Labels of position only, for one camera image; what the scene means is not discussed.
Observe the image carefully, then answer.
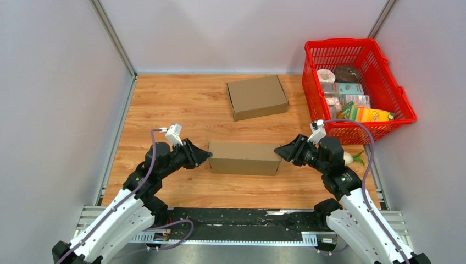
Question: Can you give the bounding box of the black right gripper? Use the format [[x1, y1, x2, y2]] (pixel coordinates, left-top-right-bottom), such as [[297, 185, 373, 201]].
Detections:
[[271, 135, 325, 174]]

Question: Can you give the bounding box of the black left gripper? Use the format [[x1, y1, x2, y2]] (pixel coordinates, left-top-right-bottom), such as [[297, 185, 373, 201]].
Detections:
[[160, 139, 213, 179]]

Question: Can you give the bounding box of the brown cardboard sheet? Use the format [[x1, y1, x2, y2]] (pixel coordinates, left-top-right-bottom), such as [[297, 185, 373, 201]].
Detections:
[[208, 141, 282, 176]]

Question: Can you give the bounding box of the brown cardboard box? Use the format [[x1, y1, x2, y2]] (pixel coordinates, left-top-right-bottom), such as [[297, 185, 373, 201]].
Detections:
[[226, 75, 289, 122]]

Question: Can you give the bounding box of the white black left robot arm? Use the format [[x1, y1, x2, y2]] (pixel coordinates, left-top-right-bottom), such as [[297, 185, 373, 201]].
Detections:
[[52, 139, 212, 263]]

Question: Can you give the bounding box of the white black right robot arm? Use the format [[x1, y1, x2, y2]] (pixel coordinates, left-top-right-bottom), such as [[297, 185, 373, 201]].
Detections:
[[274, 134, 430, 263]]

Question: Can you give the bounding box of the pink white product box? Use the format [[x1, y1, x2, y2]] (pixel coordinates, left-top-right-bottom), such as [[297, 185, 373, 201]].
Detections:
[[325, 95, 371, 119]]

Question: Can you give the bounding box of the green product box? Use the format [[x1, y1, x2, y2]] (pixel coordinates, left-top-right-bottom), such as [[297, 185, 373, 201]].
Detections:
[[337, 101, 354, 119]]

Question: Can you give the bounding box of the orange yellow product box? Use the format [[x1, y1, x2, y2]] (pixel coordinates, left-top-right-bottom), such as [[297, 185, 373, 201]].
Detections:
[[348, 106, 395, 123]]

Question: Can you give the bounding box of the teal product box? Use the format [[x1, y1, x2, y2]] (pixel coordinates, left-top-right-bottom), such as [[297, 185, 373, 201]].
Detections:
[[320, 82, 364, 97]]

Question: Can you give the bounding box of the white egg-shaped object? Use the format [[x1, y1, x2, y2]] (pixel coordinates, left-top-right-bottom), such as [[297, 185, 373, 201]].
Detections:
[[343, 151, 354, 166]]

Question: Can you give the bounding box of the green leafy item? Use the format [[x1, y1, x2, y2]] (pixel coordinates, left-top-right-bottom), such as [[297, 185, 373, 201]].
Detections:
[[352, 150, 365, 167]]

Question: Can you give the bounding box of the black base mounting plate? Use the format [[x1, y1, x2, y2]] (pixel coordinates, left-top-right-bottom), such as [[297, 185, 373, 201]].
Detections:
[[133, 207, 339, 245]]

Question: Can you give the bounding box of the white round container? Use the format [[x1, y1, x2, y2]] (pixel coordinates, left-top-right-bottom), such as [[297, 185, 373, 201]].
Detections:
[[317, 69, 336, 83]]

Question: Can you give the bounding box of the red plastic basket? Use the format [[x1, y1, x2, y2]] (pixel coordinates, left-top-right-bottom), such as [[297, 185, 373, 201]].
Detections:
[[302, 37, 417, 146]]

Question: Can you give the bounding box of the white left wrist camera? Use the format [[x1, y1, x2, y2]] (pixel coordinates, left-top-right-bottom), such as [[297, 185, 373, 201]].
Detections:
[[159, 123, 183, 146]]

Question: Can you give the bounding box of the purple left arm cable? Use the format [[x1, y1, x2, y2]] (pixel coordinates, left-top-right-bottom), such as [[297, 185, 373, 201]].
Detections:
[[54, 128, 195, 264]]

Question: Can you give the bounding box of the aluminium rail frame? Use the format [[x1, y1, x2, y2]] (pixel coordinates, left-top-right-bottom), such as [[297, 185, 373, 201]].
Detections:
[[52, 199, 429, 263]]

